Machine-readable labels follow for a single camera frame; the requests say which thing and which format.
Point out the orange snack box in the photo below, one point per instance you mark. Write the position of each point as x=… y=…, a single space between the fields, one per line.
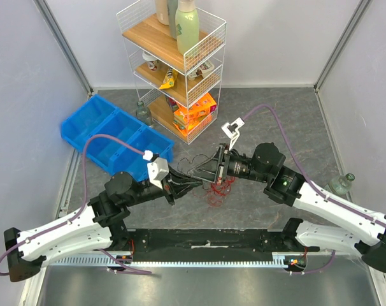
x=185 y=120

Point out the white cup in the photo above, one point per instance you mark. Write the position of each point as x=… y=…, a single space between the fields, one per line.
x=152 y=62

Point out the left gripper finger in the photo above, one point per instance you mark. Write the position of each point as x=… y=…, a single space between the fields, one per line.
x=181 y=191
x=187 y=181

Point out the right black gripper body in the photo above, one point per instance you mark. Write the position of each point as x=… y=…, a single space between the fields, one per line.
x=220 y=164

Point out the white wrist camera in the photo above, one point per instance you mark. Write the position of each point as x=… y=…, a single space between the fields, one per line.
x=158 y=169
x=231 y=130

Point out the beige bottle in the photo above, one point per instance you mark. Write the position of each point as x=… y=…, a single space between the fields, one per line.
x=161 y=7

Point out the right glass bottle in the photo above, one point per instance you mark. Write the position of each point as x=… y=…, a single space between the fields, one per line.
x=341 y=184

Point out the slotted cable duct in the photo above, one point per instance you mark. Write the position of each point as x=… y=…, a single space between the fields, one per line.
x=100 y=260

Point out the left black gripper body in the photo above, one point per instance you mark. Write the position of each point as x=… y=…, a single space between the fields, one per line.
x=170 y=189

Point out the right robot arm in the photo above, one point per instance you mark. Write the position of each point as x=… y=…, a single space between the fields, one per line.
x=353 y=229

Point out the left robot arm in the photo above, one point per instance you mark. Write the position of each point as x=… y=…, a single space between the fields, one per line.
x=97 y=225

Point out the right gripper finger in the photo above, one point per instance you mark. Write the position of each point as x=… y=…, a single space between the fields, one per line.
x=208 y=166
x=207 y=177

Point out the green bottle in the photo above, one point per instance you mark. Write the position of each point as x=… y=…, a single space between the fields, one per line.
x=187 y=26

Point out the white wire shelf rack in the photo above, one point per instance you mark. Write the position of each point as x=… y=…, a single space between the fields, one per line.
x=142 y=31

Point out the yellow snack bag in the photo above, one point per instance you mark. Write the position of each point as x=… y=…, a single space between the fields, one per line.
x=169 y=79

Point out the glass bottle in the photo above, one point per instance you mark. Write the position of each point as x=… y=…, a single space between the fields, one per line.
x=341 y=184
x=143 y=114

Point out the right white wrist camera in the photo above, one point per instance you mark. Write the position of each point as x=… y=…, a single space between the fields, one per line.
x=231 y=130

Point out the grey-green bottle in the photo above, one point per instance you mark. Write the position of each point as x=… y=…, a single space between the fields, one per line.
x=172 y=8

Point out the blue plastic bin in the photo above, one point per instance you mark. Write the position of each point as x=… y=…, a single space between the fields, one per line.
x=99 y=116

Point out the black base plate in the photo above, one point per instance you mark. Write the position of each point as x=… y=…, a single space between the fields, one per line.
x=209 y=245

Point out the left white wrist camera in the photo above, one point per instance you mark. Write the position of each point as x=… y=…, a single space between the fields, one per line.
x=158 y=169

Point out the left glass bottle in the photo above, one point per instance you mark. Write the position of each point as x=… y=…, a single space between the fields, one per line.
x=143 y=114

